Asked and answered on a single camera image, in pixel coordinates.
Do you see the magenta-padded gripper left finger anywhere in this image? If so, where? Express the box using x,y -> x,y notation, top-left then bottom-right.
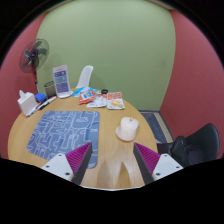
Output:
39,141 -> 93,186

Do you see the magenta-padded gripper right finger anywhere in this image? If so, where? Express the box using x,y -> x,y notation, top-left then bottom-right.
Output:
132,142 -> 184,186

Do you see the cream pink computer mouse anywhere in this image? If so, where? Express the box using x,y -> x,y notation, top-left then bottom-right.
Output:
115,116 -> 140,143

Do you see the blue patterned mouse pad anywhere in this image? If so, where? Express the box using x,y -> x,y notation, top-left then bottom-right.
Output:
26,110 -> 101,169

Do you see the black office chair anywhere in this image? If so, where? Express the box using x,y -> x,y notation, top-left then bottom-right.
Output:
156,123 -> 221,168

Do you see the dark blue floor mat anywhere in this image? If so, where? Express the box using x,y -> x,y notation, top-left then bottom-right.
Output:
139,111 -> 175,145

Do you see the white whiteboard marker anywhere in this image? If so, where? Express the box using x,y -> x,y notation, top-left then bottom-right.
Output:
26,103 -> 42,118

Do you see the black whiteboard marker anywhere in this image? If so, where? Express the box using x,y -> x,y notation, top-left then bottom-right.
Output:
37,101 -> 50,111

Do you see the white tissue box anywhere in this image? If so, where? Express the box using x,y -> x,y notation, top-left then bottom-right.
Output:
17,89 -> 38,118

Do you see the blue board eraser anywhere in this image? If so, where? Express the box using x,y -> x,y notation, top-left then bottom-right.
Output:
34,92 -> 48,104

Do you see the white snack pack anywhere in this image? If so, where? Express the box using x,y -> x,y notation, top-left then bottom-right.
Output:
86,94 -> 108,109

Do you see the red snack pack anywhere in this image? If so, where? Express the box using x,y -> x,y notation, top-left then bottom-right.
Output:
78,89 -> 98,106

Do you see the light blue snack pack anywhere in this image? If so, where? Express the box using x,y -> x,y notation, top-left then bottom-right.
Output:
71,86 -> 100,98

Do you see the black mesh pen cup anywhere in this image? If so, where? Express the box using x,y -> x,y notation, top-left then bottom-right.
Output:
43,80 -> 57,99

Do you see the orange yellow snack pack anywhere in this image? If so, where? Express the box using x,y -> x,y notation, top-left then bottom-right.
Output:
106,91 -> 126,111

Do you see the white sign stand blue card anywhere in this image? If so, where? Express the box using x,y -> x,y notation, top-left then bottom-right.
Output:
51,64 -> 74,99

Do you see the white plastic chair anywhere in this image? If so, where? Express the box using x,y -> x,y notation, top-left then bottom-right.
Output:
75,65 -> 95,90

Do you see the black standing fan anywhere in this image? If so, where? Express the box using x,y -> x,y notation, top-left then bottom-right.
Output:
19,38 -> 50,91

